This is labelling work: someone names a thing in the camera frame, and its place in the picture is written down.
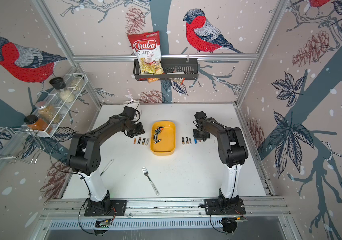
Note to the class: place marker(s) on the silver lid spice jar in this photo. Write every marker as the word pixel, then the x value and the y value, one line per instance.
pixel 48 112

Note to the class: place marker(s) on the wire rack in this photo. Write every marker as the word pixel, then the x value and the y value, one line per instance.
pixel 20 144

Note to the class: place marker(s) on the silver spoon white handle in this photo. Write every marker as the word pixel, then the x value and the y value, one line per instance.
pixel 107 166

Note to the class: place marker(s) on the yellow plastic storage box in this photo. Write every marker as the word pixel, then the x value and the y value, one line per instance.
pixel 163 142

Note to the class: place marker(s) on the black wall basket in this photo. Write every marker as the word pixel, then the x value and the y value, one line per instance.
pixel 173 68

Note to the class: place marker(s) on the silver metal fork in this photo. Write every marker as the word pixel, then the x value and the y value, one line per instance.
pixel 146 173

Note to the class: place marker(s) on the red spice jar black lid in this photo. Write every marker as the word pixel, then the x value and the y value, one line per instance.
pixel 36 123

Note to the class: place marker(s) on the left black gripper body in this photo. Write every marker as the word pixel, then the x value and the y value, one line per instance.
pixel 137 130

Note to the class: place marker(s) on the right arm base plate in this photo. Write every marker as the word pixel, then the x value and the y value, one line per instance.
pixel 234 206

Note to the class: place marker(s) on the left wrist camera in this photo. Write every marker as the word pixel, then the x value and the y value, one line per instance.
pixel 129 112

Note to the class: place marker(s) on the white ceramic cup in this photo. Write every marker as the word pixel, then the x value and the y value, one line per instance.
pixel 131 104

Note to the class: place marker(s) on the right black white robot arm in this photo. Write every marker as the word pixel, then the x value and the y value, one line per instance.
pixel 233 152

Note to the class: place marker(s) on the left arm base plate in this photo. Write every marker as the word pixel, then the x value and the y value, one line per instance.
pixel 117 208

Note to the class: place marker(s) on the red cassava chips bag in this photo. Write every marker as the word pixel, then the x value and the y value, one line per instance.
pixel 147 50

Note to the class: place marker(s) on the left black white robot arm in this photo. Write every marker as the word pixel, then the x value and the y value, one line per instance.
pixel 85 159

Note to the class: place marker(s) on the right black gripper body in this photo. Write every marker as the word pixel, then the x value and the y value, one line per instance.
pixel 199 135

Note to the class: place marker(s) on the clear acrylic spice rack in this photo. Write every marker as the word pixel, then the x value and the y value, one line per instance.
pixel 62 108

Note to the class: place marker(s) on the small clear spice jar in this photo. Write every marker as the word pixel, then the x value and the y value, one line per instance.
pixel 77 83

